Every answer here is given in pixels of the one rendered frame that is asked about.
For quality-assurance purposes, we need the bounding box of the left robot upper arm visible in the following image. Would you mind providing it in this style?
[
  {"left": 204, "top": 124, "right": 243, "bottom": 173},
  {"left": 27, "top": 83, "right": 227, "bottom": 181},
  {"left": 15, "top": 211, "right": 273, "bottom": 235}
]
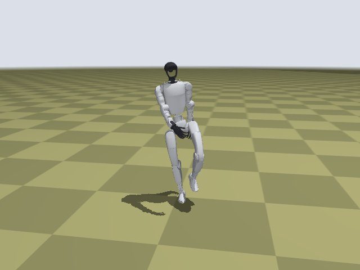
[{"left": 183, "top": 82, "right": 195, "bottom": 109}]

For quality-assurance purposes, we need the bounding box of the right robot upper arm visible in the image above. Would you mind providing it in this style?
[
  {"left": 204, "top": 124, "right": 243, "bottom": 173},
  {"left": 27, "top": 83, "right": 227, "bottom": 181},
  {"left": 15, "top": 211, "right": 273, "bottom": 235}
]
[{"left": 154, "top": 85, "right": 169, "bottom": 111}]

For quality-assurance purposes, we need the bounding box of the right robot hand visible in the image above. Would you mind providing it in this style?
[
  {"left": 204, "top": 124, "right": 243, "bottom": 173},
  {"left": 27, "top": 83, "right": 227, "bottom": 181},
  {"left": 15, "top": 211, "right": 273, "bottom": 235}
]
[{"left": 170, "top": 121, "right": 188, "bottom": 139}]

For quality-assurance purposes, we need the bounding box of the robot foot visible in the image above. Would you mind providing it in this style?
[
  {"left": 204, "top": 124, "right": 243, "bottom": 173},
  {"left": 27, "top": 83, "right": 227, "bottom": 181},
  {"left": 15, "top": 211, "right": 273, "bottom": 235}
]
[
  {"left": 188, "top": 173, "right": 199, "bottom": 192},
  {"left": 178, "top": 190, "right": 186, "bottom": 203}
]

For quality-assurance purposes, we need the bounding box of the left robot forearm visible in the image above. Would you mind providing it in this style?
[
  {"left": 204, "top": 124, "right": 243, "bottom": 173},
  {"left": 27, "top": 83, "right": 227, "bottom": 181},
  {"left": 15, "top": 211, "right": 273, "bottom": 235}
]
[{"left": 187, "top": 107, "right": 194, "bottom": 122}]

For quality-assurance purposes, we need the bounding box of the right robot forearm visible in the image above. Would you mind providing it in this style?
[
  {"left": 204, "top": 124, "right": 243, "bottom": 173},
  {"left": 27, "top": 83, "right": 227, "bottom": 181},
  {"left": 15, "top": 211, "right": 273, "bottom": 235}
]
[{"left": 160, "top": 106, "right": 173, "bottom": 128}]

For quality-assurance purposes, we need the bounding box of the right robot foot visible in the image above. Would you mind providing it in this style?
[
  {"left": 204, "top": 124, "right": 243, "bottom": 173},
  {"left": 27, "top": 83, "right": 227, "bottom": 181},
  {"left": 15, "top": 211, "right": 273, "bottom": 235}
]
[{"left": 178, "top": 190, "right": 186, "bottom": 203}]

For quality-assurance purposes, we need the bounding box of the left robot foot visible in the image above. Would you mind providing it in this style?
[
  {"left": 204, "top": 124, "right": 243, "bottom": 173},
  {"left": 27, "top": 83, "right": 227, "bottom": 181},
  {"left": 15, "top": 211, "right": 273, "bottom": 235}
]
[{"left": 188, "top": 173, "right": 199, "bottom": 192}]

